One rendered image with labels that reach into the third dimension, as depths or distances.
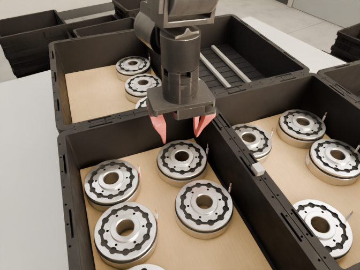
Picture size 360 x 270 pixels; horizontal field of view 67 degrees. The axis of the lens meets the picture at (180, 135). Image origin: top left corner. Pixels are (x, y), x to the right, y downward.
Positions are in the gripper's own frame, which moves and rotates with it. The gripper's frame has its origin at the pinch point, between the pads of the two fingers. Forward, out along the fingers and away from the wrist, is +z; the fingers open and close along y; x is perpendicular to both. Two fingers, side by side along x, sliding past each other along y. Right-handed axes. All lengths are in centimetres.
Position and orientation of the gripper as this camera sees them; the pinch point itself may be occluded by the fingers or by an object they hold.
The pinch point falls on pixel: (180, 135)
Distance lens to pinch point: 50.7
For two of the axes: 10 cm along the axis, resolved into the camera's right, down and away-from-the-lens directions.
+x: 2.8, 6.6, -7.0
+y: -9.6, 1.9, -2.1
